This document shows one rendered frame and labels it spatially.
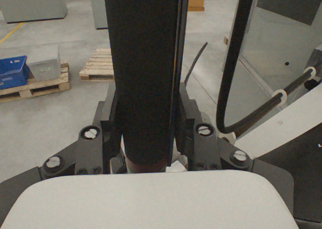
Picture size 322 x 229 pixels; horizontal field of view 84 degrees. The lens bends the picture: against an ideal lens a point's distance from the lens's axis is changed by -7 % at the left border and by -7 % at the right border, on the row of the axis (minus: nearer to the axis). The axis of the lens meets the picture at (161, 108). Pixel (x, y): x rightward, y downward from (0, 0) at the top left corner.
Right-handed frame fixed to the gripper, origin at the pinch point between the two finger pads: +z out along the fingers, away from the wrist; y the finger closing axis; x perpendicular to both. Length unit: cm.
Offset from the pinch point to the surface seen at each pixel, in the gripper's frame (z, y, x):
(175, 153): 25.3, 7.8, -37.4
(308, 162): 1.2, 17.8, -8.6
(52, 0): 653, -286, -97
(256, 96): 86, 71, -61
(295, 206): -3.4, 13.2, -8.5
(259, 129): 25.1, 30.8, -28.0
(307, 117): 20.3, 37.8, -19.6
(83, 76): 256, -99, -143
